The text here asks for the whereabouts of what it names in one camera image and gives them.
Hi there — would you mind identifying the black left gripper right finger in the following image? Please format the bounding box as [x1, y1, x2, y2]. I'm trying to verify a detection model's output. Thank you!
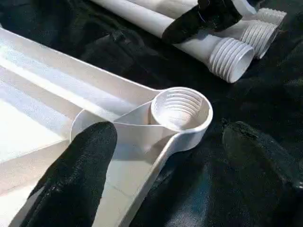
[222, 120, 303, 227]

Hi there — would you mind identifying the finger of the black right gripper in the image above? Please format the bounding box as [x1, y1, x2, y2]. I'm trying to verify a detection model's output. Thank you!
[162, 0, 243, 44]

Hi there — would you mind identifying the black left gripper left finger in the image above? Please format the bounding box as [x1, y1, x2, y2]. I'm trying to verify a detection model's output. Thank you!
[21, 122, 118, 227]

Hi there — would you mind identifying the white plastic table leg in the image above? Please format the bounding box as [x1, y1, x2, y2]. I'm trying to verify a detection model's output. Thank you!
[123, 0, 280, 60]
[91, 0, 256, 84]
[233, 0, 287, 26]

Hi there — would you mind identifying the black mat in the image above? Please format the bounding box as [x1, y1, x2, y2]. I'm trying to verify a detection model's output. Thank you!
[0, 0, 303, 227]

